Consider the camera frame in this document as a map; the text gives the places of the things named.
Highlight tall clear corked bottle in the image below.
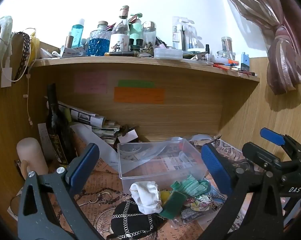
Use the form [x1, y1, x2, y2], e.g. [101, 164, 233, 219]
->
[110, 5, 130, 53]

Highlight glass bottle with blue liquid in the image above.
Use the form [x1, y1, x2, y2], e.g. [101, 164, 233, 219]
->
[87, 21, 110, 57]

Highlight white carton box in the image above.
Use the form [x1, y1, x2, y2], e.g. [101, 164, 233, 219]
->
[60, 46, 87, 57]

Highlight white charger plug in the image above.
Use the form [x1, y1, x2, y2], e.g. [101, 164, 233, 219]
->
[1, 67, 12, 88]

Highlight toothbrush blister pack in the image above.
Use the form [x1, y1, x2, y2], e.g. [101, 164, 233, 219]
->
[172, 16, 188, 50]
[183, 20, 198, 50]

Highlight clear plastic bag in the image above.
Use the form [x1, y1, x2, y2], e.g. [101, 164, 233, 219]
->
[165, 192, 227, 228]

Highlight clear bottle with silver cap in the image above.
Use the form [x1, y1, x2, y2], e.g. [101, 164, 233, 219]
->
[142, 21, 156, 48]

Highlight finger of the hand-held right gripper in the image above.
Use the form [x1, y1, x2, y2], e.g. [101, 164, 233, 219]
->
[241, 142, 284, 173]
[260, 127, 294, 153]

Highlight black cap with chain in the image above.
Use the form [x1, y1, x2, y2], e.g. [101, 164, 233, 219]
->
[110, 200, 166, 240]

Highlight wooden shelf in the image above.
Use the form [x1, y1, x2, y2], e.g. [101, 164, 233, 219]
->
[30, 56, 260, 144]

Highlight stack of rolled papers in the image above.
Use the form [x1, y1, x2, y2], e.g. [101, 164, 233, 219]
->
[57, 101, 121, 144]

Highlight white sock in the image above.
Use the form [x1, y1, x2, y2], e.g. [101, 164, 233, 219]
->
[129, 181, 163, 215]

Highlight floral cloth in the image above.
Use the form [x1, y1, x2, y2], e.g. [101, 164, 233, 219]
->
[182, 192, 226, 212]

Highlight newspaper print tablecloth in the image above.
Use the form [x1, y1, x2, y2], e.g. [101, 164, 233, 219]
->
[8, 132, 291, 240]

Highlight small white cardboard box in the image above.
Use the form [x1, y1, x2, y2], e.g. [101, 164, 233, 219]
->
[118, 127, 138, 143]

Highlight dark gold pen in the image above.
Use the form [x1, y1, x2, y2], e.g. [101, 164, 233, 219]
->
[105, 52, 139, 57]

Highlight mint green pump bottle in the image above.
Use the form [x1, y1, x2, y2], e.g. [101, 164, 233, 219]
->
[129, 12, 143, 40]

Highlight green sticky note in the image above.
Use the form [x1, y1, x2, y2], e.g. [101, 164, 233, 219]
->
[118, 79, 155, 88]

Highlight yellow headband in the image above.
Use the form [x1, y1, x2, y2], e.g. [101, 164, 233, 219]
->
[28, 36, 41, 67]

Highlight white cable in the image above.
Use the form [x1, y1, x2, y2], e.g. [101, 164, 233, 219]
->
[24, 72, 34, 126]

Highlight dark wine bottle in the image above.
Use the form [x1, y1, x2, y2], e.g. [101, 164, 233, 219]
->
[46, 84, 74, 165]

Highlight orange sticky note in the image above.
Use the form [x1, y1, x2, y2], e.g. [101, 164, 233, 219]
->
[114, 87, 165, 104]

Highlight blue pencil sharpener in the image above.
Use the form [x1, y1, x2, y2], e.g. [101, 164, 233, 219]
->
[241, 52, 251, 71]

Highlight clear tube of pencils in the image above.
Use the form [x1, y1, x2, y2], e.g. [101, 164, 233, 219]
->
[221, 37, 233, 54]

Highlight clear flat plastic case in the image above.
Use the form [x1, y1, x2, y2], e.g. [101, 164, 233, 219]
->
[154, 48, 184, 59]

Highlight grey patterned cloth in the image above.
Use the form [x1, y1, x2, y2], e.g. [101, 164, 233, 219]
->
[182, 209, 201, 222]

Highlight light blue toner bottle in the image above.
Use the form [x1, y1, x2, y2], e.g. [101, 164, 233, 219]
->
[71, 19, 85, 48]

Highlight green striped cloth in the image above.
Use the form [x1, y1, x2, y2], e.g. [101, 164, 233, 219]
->
[171, 174, 211, 197]

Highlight mauve curtain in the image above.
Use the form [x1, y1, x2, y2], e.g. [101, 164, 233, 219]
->
[217, 0, 301, 95]

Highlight small black bottles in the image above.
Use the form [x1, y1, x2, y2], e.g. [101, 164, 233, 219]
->
[129, 38, 144, 52]

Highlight yellow green sponge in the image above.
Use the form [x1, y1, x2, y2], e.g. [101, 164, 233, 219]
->
[158, 190, 188, 219]

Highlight clear plastic box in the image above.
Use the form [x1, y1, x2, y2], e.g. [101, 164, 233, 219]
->
[117, 139, 208, 193]

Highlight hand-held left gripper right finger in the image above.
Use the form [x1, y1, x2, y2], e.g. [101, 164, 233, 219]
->
[198, 144, 285, 240]

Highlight pink sticky note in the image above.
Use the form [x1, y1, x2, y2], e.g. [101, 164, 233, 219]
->
[74, 72, 108, 94]

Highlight black lace headband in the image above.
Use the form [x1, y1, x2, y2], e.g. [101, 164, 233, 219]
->
[12, 31, 31, 82]

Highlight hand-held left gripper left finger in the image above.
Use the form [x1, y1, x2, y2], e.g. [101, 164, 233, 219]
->
[17, 143, 106, 240]

